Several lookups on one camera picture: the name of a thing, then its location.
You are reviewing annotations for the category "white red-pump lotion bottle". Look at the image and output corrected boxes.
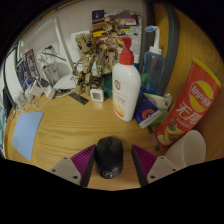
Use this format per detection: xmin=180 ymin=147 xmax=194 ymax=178
xmin=111 ymin=36 xmax=142 ymax=123

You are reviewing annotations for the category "colourful printed box stack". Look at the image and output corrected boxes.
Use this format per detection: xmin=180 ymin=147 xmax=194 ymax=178
xmin=91 ymin=9 xmax=143 ymax=38

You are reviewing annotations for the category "small white cube clock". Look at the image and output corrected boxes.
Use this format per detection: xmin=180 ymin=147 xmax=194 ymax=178
xmin=89 ymin=88 xmax=105 ymax=103

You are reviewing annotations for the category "white mug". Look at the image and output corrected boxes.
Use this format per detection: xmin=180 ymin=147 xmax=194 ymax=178
xmin=164 ymin=129 xmax=207 ymax=170

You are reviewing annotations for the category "light blue mouse pad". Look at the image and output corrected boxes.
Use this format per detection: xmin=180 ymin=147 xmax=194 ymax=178
xmin=11 ymin=111 xmax=45 ymax=161

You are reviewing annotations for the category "dark pen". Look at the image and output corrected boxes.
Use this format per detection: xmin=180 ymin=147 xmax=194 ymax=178
xmin=148 ymin=124 xmax=161 ymax=151

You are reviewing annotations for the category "tan robot model figure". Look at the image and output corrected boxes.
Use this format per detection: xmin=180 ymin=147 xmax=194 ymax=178
xmin=72 ymin=23 xmax=126 ymax=96

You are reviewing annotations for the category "dark green bowl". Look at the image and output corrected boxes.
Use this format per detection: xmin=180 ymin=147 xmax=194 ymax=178
xmin=101 ymin=74 xmax=114 ymax=99

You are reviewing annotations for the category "blue model kit box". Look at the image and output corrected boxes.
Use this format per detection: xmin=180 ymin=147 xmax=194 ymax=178
xmin=14 ymin=49 xmax=39 ymax=91

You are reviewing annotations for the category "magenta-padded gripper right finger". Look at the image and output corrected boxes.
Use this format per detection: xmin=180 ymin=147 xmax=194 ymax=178
xmin=131 ymin=143 xmax=179 ymax=187

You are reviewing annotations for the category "black flat bar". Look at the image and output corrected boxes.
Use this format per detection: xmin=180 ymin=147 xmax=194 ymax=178
xmin=68 ymin=92 xmax=90 ymax=106

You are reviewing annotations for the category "black computer mouse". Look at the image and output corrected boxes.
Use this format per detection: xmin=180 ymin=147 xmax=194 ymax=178
xmin=94 ymin=135 xmax=124 ymax=180

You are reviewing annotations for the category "red chips can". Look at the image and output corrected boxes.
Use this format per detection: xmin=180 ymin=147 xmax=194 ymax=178
xmin=154 ymin=57 xmax=222 ymax=147

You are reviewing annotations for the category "blue small box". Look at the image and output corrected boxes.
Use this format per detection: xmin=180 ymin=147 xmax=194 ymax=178
xmin=133 ymin=94 xmax=163 ymax=129

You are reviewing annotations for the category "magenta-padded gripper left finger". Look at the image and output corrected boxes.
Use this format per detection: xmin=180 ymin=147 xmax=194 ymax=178
xmin=49 ymin=143 xmax=98 ymax=188

